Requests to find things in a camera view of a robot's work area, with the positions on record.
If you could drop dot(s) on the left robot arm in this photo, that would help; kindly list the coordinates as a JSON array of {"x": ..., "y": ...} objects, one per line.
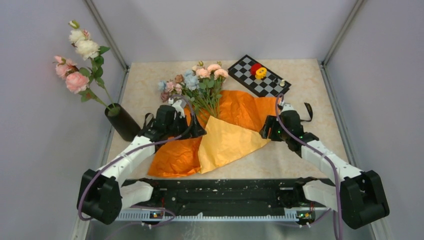
[{"x": 103, "y": 193}]

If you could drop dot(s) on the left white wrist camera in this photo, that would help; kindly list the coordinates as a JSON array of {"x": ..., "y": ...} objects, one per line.
[{"x": 179, "y": 106}]

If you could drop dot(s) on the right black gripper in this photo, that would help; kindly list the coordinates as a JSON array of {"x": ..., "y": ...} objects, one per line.
[{"x": 272, "y": 122}]

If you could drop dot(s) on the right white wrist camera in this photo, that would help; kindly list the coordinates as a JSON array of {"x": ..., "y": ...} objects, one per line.
[{"x": 283, "y": 107}]

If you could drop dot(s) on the red round toy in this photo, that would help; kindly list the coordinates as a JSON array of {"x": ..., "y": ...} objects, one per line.
[{"x": 254, "y": 68}]

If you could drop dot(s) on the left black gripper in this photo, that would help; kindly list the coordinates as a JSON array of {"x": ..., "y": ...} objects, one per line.
[{"x": 196, "y": 130}]

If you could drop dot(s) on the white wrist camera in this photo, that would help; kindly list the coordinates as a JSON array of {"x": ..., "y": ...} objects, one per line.
[
  {"x": 179, "y": 106},
  {"x": 283, "y": 107}
]

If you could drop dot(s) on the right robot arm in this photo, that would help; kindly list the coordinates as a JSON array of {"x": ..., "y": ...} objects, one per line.
[{"x": 358, "y": 195}]

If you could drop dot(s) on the yellow ring toy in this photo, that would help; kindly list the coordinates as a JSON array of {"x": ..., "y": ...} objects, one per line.
[{"x": 260, "y": 73}]

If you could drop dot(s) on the black cylindrical vase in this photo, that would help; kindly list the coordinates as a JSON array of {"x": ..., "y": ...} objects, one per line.
[{"x": 122, "y": 122}]

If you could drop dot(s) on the black ribbon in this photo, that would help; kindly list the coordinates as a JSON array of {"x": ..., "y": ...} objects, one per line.
[{"x": 149, "y": 117}]

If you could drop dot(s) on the yellow wrapping paper sheet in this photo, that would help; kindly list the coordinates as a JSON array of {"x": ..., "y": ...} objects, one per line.
[{"x": 225, "y": 143}]

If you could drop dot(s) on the orange paper flower bouquet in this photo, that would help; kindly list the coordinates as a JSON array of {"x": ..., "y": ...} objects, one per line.
[{"x": 201, "y": 85}]

